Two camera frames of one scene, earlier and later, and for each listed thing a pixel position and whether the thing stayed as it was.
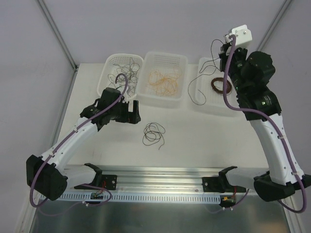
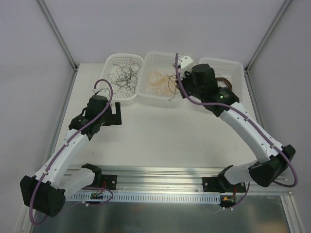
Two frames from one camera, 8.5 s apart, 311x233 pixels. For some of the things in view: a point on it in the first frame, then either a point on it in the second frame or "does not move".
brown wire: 152,133 -> 175,84
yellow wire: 165,86 does not move
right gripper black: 225,56 -> 185,82
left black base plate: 108,182 does not move
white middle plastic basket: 164,76 does not move
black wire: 127,75 does not move
